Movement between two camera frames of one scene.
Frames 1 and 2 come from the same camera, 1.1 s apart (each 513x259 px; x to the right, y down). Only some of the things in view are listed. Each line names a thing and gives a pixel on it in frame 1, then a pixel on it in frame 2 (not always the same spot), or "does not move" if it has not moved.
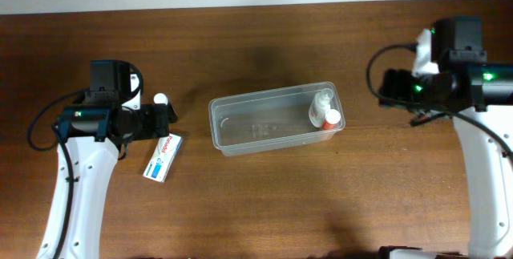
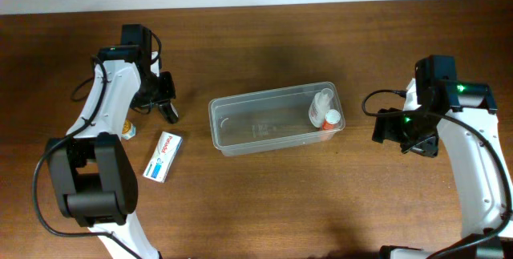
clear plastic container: (270, 119) does not move
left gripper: (161, 119) to (161, 101)
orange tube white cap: (332, 117) does not move
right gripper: (395, 89) to (414, 145)
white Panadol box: (162, 157) does not move
